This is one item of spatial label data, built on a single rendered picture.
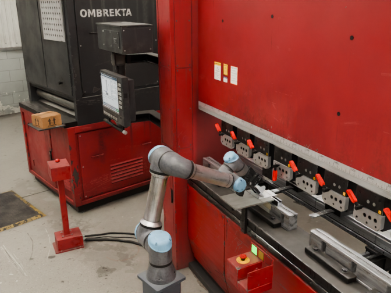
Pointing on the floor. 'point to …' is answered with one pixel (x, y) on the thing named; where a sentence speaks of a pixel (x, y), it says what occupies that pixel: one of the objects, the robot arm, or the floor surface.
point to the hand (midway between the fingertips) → (258, 194)
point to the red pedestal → (56, 167)
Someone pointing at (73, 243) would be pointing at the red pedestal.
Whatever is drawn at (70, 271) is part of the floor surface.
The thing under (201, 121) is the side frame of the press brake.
